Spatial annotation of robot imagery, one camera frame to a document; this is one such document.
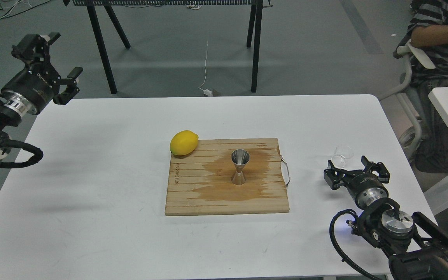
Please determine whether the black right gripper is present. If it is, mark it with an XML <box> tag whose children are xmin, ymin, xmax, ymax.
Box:
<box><xmin>323</xmin><ymin>156</ymin><xmax>390</xmax><ymax>209</ymax></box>

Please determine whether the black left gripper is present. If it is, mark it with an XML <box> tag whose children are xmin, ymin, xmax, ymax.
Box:
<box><xmin>1</xmin><ymin>32</ymin><xmax>84</xmax><ymax>116</ymax></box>

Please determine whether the small clear glass cup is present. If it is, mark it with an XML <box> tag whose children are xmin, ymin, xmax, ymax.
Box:
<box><xmin>331</xmin><ymin>145</ymin><xmax>354</xmax><ymax>168</ymax></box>

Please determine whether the steel double jigger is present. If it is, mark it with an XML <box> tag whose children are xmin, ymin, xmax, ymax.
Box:
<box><xmin>231</xmin><ymin>149</ymin><xmax>250</xmax><ymax>186</ymax></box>

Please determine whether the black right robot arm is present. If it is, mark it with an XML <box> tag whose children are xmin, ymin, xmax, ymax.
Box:
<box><xmin>324</xmin><ymin>156</ymin><xmax>448</xmax><ymax>280</ymax></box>

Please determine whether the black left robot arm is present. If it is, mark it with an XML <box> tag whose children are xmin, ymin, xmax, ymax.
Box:
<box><xmin>0</xmin><ymin>32</ymin><xmax>83</xmax><ymax>169</ymax></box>

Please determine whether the white office chair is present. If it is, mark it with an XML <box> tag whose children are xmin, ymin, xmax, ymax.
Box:
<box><xmin>378</xmin><ymin>33</ymin><xmax>448</xmax><ymax>212</ymax></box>

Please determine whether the yellow lemon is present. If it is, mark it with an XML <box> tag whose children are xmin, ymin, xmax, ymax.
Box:
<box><xmin>170</xmin><ymin>130</ymin><xmax>199</xmax><ymax>156</ymax></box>

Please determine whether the wooden cutting board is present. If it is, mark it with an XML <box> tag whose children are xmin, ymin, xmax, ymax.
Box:
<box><xmin>165</xmin><ymin>138</ymin><xmax>290</xmax><ymax>216</ymax></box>

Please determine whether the person in striped shirt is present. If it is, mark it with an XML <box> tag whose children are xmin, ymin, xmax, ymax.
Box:
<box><xmin>407</xmin><ymin>0</ymin><xmax>448</xmax><ymax>173</ymax></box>

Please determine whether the white cable with plug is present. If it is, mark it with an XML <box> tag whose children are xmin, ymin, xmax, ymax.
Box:
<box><xmin>198</xmin><ymin>30</ymin><xmax>214</xmax><ymax>97</ymax></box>

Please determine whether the black metal frame table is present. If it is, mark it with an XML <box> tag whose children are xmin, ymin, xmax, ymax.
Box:
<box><xmin>63</xmin><ymin>0</ymin><xmax>272</xmax><ymax>98</ymax></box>

